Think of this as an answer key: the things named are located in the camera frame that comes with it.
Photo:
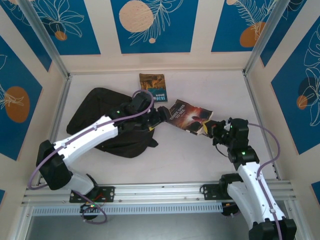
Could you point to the dark red paperback book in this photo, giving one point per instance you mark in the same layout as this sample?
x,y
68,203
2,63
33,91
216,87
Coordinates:
x,y
191,116

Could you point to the teal and orange landscape book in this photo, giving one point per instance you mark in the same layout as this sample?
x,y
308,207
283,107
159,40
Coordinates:
x,y
153,86

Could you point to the black fabric backpack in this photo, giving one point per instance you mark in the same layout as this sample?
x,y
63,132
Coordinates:
x,y
95,107

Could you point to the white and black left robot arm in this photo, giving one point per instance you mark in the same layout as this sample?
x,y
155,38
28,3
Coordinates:
x,y
85,140

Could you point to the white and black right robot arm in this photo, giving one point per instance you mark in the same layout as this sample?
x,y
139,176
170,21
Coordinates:
x,y
255,190

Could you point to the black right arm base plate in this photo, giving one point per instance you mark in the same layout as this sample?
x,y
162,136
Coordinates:
x,y
208,191

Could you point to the aluminium mounting rail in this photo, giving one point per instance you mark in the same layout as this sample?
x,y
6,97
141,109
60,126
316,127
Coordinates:
x,y
160,192

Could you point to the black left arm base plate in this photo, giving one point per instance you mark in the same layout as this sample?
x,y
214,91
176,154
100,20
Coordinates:
x,y
107,193

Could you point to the aluminium frame leg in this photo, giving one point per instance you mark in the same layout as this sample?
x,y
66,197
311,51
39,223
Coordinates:
x,y
290,207
21,225

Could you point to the aluminium corner post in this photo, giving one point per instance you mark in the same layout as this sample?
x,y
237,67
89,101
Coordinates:
x,y
42,32
265,32

